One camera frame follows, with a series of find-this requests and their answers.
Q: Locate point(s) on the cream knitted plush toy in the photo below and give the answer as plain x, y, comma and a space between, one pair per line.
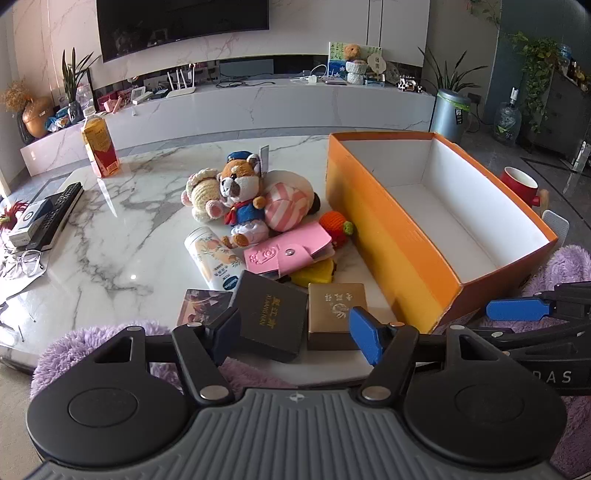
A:
203, 194

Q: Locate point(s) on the red feathery decoration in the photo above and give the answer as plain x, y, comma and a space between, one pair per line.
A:
11, 214

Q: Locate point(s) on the illustrated card box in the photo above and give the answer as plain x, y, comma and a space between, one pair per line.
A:
198, 307

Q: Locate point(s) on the brown teddy bear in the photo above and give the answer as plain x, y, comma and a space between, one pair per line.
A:
354, 57

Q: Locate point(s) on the long-leaf green plant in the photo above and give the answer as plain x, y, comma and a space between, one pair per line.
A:
450, 74

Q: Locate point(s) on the orange cardboard box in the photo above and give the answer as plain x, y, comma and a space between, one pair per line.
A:
392, 240

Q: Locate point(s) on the yellow pouch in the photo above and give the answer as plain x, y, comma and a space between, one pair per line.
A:
314, 274

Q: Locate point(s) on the brown small box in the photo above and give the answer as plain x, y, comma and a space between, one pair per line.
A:
332, 314

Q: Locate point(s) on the red mug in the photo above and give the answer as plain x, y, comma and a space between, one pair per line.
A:
517, 184

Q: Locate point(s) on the orange juice carton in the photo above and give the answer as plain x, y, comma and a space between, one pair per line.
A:
99, 147

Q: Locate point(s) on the white printed tube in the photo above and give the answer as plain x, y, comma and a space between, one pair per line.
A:
207, 254

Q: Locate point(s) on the fox plush toy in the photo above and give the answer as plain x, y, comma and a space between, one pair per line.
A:
240, 184

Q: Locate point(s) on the black remote control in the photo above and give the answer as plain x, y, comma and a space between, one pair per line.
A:
60, 207

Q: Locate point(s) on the grey trash can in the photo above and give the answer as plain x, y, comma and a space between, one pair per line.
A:
449, 117

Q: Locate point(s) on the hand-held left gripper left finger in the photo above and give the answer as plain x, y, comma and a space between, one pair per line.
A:
227, 333

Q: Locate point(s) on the green painted picture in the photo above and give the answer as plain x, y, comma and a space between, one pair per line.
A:
334, 57

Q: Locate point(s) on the clear water bottle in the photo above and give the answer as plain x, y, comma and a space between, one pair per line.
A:
507, 122

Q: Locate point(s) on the grey side cabinet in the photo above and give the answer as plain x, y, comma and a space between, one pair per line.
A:
565, 115

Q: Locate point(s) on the cow figurine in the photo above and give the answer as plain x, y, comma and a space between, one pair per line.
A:
408, 84

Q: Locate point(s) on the white marble tv cabinet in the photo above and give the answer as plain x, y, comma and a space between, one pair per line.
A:
277, 106

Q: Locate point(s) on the copper vase with dried flowers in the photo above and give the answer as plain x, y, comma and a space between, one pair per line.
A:
34, 115

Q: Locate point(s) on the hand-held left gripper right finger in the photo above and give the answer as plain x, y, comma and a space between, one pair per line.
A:
367, 334

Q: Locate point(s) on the pink snap card wallet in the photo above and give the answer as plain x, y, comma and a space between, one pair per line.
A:
277, 256

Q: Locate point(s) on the black television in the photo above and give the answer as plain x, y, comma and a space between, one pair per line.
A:
184, 25

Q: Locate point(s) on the pink striped plush toy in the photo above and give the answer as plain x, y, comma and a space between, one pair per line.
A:
286, 203

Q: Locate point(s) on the orange knitted strawberry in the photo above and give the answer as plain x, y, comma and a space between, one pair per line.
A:
333, 228

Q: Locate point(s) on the eyeglasses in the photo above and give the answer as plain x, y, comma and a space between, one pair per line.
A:
25, 265

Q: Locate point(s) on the black small box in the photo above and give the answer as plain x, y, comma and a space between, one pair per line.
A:
272, 318

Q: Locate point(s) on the white router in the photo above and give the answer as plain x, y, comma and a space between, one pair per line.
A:
180, 90

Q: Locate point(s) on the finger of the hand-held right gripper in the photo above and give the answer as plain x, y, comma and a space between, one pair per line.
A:
531, 335
515, 310

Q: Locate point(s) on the purple fluffy cushion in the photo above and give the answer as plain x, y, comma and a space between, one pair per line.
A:
570, 267
69, 350

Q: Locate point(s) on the white and blue box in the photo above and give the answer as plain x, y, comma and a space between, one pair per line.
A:
27, 221

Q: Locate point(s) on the white textured object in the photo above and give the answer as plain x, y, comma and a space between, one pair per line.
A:
556, 226

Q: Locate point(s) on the trailing ivy plant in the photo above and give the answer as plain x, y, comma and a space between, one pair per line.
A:
538, 69

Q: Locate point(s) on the potted green plant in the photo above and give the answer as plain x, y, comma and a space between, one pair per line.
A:
74, 78

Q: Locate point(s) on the white wall cabinet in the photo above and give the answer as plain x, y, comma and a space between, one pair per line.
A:
397, 23

